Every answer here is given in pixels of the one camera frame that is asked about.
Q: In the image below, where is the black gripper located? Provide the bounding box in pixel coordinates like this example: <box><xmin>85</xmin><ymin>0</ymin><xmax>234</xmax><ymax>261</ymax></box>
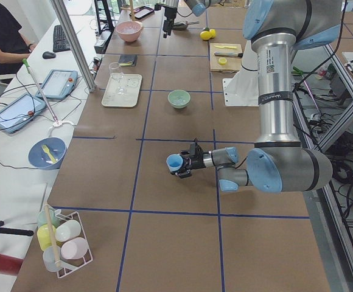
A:
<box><xmin>170</xmin><ymin>138</ymin><xmax>209</xmax><ymax>179</ymax></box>
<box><xmin>154</xmin><ymin>2</ymin><xmax>178</xmax><ymax>38</ymax></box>

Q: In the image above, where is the cream bear tray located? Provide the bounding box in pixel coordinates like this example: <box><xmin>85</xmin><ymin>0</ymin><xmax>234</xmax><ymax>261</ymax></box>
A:
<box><xmin>101</xmin><ymin>74</ymin><xmax>142</xmax><ymax>108</ymax></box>

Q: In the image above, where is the wooden cutting board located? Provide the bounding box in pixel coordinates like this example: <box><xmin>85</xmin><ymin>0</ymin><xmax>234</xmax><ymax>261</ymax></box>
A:
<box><xmin>209</xmin><ymin>43</ymin><xmax>243</xmax><ymax>72</ymax></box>

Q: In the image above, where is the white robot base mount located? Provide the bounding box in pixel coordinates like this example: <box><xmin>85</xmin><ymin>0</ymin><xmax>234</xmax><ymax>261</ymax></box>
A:
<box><xmin>223</xmin><ymin>40</ymin><xmax>259</xmax><ymax>106</ymax></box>

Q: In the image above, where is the white wire cup rack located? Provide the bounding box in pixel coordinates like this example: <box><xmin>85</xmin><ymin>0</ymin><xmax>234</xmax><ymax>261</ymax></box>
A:
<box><xmin>37</xmin><ymin>204</ymin><xmax>93</xmax><ymax>279</ymax></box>

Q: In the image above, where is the steel ice scoop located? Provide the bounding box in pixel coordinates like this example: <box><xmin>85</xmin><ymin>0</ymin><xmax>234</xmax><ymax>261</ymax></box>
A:
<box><xmin>172</xmin><ymin>21</ymin><xmax>200</xmax><ymax>31</ymax></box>

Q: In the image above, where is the black computer mouse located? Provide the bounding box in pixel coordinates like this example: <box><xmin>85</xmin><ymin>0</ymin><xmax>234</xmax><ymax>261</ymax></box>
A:
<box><xmin>42</xmin><ymin>51</ymin><xmax>56</xmax><ymax>60</ymax></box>

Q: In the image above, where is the grey yellow folded cloth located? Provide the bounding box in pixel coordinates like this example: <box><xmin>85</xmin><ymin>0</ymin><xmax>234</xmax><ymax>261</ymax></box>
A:
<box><xmin>118</xmin><ymin>54</ymin><xmax>138</xmax><ymax>67</ymax></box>

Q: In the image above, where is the yellow lemon back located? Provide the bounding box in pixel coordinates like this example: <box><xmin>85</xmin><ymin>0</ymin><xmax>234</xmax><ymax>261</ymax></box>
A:
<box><xmin>209</xmin><ymin>29</ymin><xmax>216</xmax><ymax>38</ymax></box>

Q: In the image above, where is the steel muddler black tip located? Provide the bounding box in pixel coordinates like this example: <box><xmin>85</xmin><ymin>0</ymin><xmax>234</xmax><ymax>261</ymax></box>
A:
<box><xmin>214</xmin><ymin>52</ymin><xmax>243</xmax><ymax>58</ymax></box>

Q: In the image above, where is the pink bowl with ice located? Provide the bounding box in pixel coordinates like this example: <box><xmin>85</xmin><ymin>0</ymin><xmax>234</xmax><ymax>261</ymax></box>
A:
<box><xmin>115</xmin><ymin>21</ymin><xmax>144</xmax><ymax>43</ymax></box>

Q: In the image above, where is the person in black shirt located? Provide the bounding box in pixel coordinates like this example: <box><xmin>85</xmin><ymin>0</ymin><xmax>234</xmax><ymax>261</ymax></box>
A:
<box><xmin>0</xmin><ymin>3</ymin><xmax>37</xmax><ymax>75</ymax></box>

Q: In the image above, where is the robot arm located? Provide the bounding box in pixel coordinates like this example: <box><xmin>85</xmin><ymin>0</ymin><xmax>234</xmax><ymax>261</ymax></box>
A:
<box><xmin>154</xmin><ymin>0</ymin><xmax>220</xmax><ymax>38</ymax></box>
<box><xmin>166</xmin><ymin>1</ymin><xmax>342</xmax><ymax>193</ymax></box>

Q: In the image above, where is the green bowl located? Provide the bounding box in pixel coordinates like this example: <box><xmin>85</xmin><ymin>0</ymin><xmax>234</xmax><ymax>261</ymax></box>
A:
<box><xmin>167</xmin><ymin>89</ymin><xmax>191</xmax><ymax>109</ymax></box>

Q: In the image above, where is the blue bowl with fork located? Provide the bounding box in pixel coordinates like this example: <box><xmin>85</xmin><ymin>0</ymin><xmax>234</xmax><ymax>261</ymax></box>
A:
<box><xmin>28</xmin><ymin>137</ymin><xmax>66</xmax><ymax>170</ymax></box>

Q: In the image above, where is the light blue cup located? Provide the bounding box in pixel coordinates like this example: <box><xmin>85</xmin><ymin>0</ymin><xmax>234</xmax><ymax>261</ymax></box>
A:
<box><xmin>166</xmin><ymin>154</ymin><xmax>184</xmax><ymax>172</ymax></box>

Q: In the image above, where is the yellow lemon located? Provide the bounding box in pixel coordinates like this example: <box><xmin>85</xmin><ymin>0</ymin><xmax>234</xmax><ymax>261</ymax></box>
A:
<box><xmin>200</xmin><ymin>30</ymin><xmax>212</xmax><ymax>41</ymax></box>
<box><xmin>209</xmin><ymin>29</ymin><xmax>216</xmax><ymax>38</ymax></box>

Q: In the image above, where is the yellow lemon front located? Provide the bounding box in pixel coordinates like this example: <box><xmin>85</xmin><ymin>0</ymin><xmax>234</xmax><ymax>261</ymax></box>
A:
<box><xmin>200</xmin><ymin>30</ymin><xmax>212</xmax><ymax>41</ymax></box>

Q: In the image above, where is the clear wine glass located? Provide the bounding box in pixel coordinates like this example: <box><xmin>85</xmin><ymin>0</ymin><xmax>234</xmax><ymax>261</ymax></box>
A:
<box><xmin>108</xmin><ymin>62</ymin><xmax>125</xmax><ymax>95</ymax></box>

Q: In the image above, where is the blue teach pendant far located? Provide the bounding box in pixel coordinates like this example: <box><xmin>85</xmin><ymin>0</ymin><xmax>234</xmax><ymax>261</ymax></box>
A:
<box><xmin>41</xmin><ymin>69</ymin><xmax>79</xmax><ymax>100</ymax></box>

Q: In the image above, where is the clear ice cubes pile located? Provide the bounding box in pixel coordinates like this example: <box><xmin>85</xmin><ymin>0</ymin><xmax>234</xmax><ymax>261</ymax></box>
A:
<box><xmin>174</xmin><ymin>96</ymin><xmax>187</xmax><ymax>105</ymax></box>

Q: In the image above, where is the black keyboard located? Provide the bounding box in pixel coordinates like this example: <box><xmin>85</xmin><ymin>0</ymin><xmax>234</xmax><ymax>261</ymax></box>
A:
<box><xmin>52</xmin><ymin>24</ymin><xmax>71</xmax><ymax>53</ymax></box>

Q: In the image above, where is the yellow plastic knife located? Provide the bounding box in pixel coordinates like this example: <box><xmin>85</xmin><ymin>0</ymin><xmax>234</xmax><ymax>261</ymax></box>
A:
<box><xmin>214</xmin><ymin>45</ymin><xmax>237</xmax><ymax>49</ymax></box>

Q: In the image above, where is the lemon half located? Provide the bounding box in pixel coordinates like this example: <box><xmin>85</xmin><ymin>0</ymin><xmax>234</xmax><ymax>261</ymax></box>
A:
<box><xmin>218</xmin><ymin>58</ymin><xmax>228</xmax><ymax>65</ymax></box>

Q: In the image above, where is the blue teach pendant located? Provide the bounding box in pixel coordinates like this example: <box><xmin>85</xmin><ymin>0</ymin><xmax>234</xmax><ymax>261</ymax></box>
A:
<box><xmin>0</xmin><ymin>94</ymin><xmax>46</xmax><ymax>134</ymax></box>
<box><xmin>41</xmin><ymin>69</ymin><xmax>79</xmax><ymax>100</ymax></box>

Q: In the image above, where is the blue teach pendant near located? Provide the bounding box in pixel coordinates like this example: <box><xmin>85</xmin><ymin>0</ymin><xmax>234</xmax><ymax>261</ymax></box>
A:
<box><xmin>0</xmin><ymin>94</ymin><xmax>46</xmax><ymax>134</ymax></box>

